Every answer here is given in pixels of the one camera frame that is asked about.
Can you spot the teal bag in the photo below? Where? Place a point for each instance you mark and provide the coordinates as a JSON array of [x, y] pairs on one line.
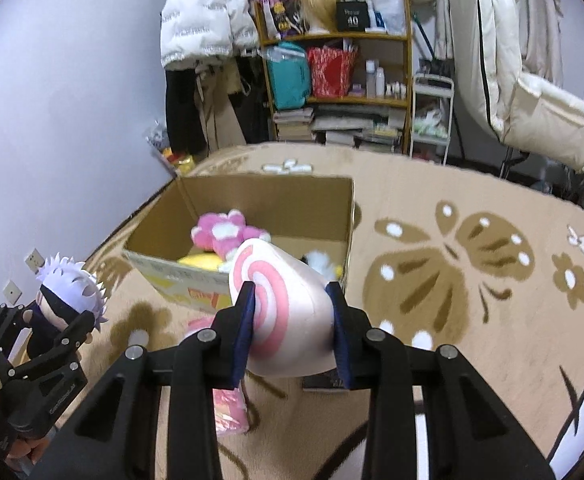
[[289, 75]]

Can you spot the white trolley cart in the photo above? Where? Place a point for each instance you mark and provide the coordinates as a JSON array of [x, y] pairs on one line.
[[432, 105]]

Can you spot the open cardboard box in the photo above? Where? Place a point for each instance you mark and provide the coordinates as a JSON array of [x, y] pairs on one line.
[[301, 213]]

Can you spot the white black fluffy plush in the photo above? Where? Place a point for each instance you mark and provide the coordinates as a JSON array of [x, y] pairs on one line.
[[323, 264]]

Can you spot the black box number 40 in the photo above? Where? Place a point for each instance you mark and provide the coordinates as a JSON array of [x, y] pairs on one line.
[[352, 16]]

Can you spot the white-haired character doll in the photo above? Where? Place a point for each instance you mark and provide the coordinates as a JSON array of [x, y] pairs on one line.
[[66, 290]]

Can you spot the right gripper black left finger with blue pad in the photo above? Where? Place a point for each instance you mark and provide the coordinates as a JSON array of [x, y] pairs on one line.
[[113, 432]]

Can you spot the stack of books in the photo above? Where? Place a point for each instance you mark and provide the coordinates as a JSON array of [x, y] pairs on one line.
[[294, 125]]

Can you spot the black Face tissue pack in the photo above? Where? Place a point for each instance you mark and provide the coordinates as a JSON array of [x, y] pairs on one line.
[[324, 382]]

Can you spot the yellow plush toy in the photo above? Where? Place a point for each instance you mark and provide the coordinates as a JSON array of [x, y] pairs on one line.
[[207, 261]]

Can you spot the red bag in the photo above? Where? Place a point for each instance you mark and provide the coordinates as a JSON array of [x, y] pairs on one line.
[[330, 71]]

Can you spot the wall power socket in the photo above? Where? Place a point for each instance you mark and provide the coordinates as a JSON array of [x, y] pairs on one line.
[[34, 261]]

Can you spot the pink flower plush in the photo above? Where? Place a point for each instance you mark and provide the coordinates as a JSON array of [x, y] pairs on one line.
[[224, 232]]

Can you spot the white puffer jacket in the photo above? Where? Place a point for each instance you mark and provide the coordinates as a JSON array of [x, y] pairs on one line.
[[198, 33]]

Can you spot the pink towel package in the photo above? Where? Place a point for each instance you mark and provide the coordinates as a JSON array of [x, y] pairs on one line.
[[231, 413]]

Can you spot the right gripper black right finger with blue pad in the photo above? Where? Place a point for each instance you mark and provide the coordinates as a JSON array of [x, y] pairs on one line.
[[470, 433]]

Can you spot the pink swirl roll plush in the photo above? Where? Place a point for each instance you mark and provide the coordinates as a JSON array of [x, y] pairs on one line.
[[293, 319]]

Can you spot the cream padded chair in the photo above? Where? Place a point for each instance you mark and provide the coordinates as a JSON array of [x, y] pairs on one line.
[[523, 110]]

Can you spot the blonde wig head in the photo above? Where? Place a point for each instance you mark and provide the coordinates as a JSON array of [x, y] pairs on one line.
[[319, 15]]

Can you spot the person's left hand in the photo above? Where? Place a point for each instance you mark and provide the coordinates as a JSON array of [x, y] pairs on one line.
[[31, 449]]

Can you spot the wooden shelf unit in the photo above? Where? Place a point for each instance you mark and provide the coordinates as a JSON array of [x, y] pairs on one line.
[[375, 107]]

